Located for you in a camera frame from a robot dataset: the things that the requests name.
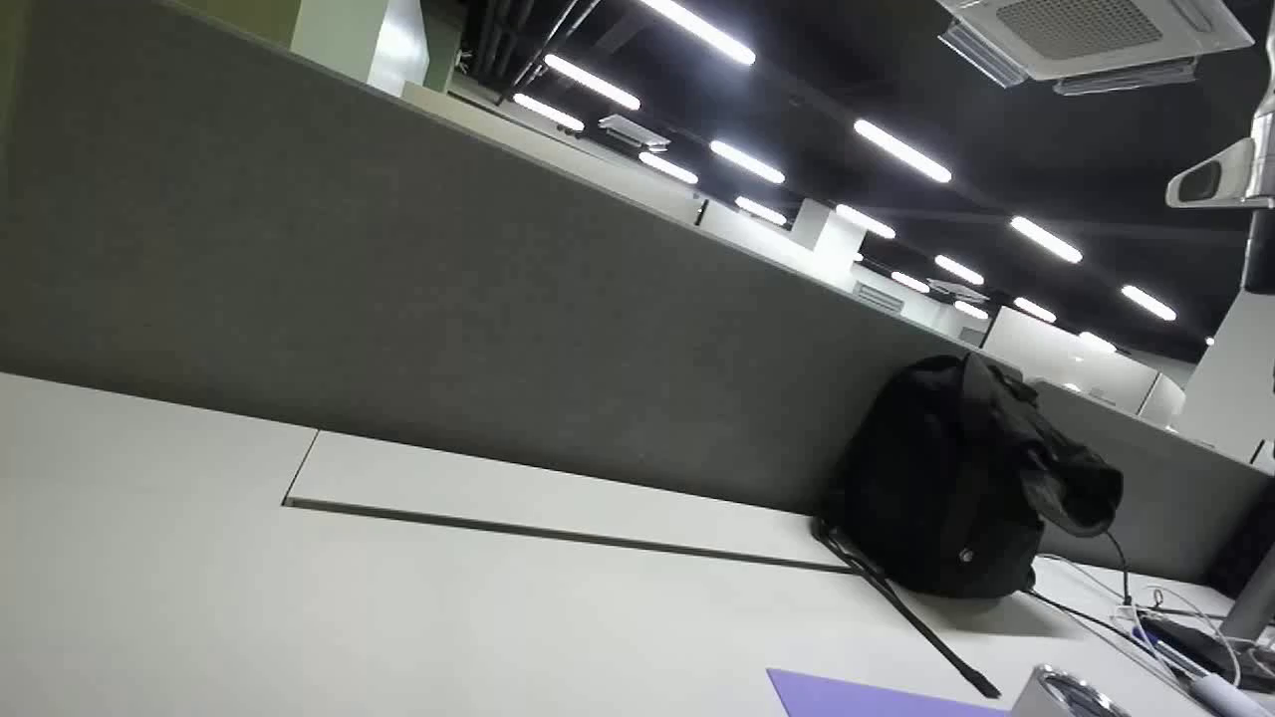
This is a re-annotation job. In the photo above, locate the grey fabric desk partition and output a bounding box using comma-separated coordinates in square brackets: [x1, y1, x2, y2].
[0, 0, 1275, 587]

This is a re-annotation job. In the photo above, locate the black backpack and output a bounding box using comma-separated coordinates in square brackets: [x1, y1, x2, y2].
[809, 349, 1130, 704]

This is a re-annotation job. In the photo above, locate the purple mat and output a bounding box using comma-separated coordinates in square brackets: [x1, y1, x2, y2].
[766, 667, 1014, 717]

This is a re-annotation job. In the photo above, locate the white ceiling air conditioner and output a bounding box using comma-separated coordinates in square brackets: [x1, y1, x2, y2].
[932, 0, 1260, 100]

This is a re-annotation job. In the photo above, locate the thin black cable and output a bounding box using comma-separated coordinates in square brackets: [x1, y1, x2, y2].
[1101, 524, 1142, 617]

